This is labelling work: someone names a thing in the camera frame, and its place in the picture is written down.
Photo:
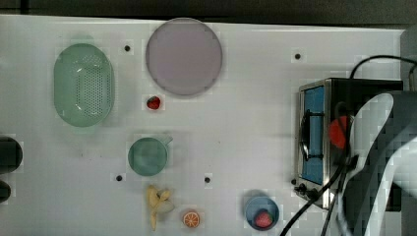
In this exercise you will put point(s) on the red plush ketchup bottle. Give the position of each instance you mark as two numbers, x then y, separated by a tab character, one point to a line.
336	130

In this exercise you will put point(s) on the lavender round plate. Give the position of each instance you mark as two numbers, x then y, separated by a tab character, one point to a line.
184	56

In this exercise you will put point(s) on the green plastic cup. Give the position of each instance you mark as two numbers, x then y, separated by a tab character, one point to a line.
149	155

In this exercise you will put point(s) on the red strawberry in bowl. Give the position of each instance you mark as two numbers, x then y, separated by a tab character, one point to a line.
263	219

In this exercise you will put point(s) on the blue bowl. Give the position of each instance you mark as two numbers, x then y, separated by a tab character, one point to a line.
257	204

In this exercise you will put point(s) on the black cylinder holder upper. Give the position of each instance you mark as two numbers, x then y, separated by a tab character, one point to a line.
11	155

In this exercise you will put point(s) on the black cylinder holder lower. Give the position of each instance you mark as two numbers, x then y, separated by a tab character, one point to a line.
5	191

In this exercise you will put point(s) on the small red strawberry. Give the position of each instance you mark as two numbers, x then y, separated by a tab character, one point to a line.
153	103

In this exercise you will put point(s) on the green perforated colander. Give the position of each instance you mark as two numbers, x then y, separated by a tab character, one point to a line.
83	85

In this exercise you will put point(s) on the orange slice toy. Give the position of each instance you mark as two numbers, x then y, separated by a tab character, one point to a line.
191	219

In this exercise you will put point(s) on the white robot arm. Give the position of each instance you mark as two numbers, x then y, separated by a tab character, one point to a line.
383	144

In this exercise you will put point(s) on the black cylinder holder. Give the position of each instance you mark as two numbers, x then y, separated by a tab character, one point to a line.
5	191
11	155

